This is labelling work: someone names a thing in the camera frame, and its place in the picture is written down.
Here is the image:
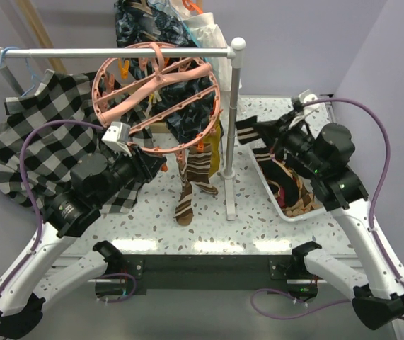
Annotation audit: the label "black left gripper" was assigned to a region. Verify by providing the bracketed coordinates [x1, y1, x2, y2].
[95, 141, 167, 206]

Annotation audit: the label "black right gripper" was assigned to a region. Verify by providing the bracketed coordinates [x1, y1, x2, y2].
[253, 108, 327, 174]

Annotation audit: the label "black striped sock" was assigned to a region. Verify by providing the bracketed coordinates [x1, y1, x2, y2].
[235, 115, 277, 147]

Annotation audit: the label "brown striped sock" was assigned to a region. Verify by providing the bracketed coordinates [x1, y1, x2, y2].
[187, 144, 218, 195]
[175, 159, 194, 227]

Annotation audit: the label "pink round clip hanger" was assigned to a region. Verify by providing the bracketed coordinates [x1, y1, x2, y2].
[91, 42, 221, 155]

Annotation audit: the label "yellow sock with pattern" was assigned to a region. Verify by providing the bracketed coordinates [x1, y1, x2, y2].
[205, 115, 221, 177]

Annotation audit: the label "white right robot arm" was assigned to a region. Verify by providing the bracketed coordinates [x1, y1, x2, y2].
[255, 113, 404, 330]

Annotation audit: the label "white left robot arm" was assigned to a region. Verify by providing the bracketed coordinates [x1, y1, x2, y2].
[0, 146, 166, 339]

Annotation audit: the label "orange plastic hanger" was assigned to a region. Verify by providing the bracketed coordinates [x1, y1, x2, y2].
[182, 0, 204, 14]

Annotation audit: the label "white plastic basket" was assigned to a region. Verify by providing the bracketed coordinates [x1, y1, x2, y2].
[249, 140, 326, 222]

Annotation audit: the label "dark blue patterned garment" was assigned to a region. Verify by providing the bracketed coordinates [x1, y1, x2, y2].
[114, 1, 215, 143]

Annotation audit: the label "black white checkered shirt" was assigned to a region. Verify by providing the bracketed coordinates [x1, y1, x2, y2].
[0, 69, 155, 215]

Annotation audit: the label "white garment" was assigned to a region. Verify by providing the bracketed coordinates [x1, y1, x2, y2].
[169, 0, 233, 93]

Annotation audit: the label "teal garment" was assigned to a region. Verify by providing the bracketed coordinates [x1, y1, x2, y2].
[149, 0, 214, 47]

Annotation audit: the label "white clothes rack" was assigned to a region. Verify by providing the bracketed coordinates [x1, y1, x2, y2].
[0, 38, 246, 221]

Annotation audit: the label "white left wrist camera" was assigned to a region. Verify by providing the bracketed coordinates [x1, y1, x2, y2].
[102, 121, 132, 157]

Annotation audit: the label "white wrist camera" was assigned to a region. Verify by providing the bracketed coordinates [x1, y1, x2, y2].
[102, 121, 132, 157]
[289, 89, 321, 128]

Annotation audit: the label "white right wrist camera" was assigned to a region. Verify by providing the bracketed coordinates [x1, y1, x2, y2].
[289, 89, 321, 128]

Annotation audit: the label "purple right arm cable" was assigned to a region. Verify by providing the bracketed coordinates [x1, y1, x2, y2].
[302, 98, 404, 322]

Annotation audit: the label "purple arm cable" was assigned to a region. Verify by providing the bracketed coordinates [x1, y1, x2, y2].
[302, 98, 404, 322]
[0, 119, 105, 329]

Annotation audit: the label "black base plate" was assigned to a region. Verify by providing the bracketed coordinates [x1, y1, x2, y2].
[96, 254, 319, 300]

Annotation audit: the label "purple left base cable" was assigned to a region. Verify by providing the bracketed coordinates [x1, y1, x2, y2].
[97, 273, 139, 304]

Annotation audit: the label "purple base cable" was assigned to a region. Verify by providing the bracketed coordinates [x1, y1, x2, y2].
[97, 273, 139, 304]
[250, 288, 353, 322]

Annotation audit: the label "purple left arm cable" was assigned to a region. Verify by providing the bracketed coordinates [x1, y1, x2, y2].
[0, 119, 105, 329]

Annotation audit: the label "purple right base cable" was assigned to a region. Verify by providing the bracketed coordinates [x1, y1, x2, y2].
[250, 288, 353, 322]

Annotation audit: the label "light blue wire hanger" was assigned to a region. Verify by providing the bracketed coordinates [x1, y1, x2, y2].
[0, 45, 42, 97]

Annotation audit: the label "wooden frame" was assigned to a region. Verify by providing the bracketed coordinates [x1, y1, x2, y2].
[15, 0, 67, 73]

